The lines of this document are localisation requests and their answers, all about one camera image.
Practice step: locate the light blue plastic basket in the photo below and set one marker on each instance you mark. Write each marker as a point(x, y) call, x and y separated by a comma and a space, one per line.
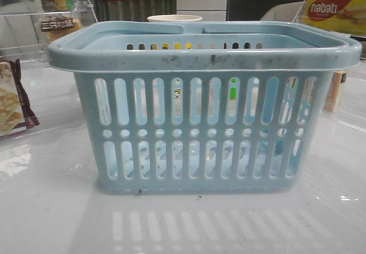
point(200, 107)

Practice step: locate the packaged bread with brown label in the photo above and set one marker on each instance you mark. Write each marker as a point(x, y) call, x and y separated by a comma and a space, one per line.
point(55, 25)

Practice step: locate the beige paper cup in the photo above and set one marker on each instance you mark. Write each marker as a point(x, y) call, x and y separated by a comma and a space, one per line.
point(174, 18)

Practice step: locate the yellow nabati wafer box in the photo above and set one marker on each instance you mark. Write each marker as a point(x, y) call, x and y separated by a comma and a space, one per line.
point(343, 16)

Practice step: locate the beige biscuit box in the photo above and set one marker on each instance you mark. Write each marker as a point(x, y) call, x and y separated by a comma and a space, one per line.
point(334, 95)

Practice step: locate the brown cracker snack bag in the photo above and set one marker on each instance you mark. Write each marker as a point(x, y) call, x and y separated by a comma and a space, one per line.
point(16, 113)

